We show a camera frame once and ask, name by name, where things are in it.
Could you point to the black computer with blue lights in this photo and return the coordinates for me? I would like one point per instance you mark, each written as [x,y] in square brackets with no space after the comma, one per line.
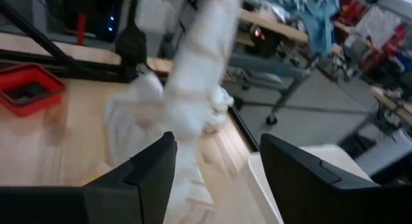
[103,11]

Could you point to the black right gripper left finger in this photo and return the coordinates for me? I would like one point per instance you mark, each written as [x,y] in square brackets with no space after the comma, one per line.
[141,192]

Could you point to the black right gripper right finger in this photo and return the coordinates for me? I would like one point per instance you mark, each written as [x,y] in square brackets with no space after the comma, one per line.
[305,201]

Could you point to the wooden workbench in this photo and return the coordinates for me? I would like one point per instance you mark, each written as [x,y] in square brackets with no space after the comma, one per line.
[273,26]

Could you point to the blue grey fabric cover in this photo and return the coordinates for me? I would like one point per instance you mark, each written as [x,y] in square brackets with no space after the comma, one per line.
[318,18]

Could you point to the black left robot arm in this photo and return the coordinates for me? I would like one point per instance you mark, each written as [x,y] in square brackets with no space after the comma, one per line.
[130,47]

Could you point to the black caster wheel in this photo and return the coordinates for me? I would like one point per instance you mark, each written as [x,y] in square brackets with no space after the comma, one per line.
[272,119]

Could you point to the white striped towel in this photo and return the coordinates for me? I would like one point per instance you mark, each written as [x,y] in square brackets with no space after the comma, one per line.
[199,72]

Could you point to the cluttered storage rack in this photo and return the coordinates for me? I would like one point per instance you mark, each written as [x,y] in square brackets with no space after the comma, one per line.
[380,34]

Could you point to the white perforated plastic basket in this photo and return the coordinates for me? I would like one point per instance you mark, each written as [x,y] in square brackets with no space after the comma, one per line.
[257,192]

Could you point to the red black camera block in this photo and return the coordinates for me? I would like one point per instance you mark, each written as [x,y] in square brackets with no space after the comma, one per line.
[32,92]

